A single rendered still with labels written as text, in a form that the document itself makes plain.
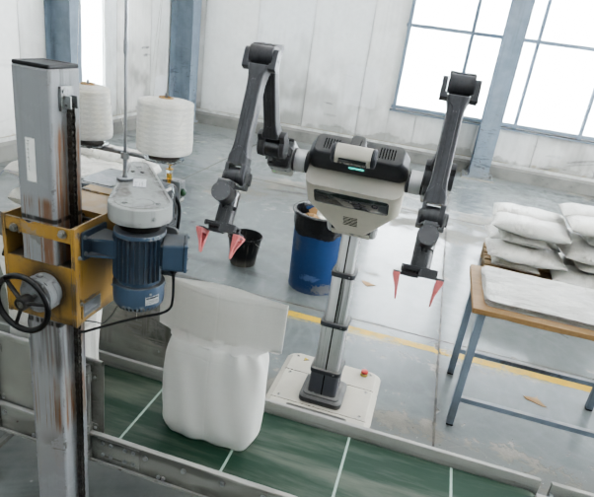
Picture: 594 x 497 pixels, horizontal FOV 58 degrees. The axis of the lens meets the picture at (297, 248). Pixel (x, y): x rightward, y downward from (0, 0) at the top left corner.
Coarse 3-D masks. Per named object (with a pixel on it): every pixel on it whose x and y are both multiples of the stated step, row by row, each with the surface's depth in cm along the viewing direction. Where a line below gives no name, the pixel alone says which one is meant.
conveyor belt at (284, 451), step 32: (128, 384) 238; (160, 384) 241; (128, 416) 219; (160, 416) 222; (160, 448) 206; (192, 448) 208; (224, 448) 210; (256, 448) 212; (288, 448) 214; (320, 448) 217; (352, 448) 219; (384, 448) 222; (256, 480) 197; (288, 480) 199; (320, 480) 201; (352, 480) 203; (384, 480) 205; (416, 480) 207; (448, 480) 209; (480, 480) 212
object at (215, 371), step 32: (192, 288) 194; (224, 288) 198; (160, 320) 206; (192, 320) 199; (224, 320) 194; (256, 320) 193; (192, 352) 197; (224, 352) 195; (256, 352) 196; (192, 384) 202; (224, 384) 198; (256, 384) 197; (192, 416) 206; (224, 416) 203; (256, 416) 204
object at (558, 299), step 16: (496, 272) 308; (512, 272) 312; (496, 288) 287; (512, 288) 290; (528, 288) 293; (544, 288) 296; (560, 288) 299; (576, 288) 302; (512, 304) 272; (528, 304) 274; (544, 304) 277; (560, 304) 279; (576, 304) 282; (592, 304) 285; (592, 320) 266
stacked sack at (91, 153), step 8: (88, 152) 503; (96, 152) 503; (104, 152) 503; (136, 152) 517; (104, 160) 499; (112, 160) 497; (120, 160) 496; (128, 160) 500; (136, 160) 511; (144, 160) 521
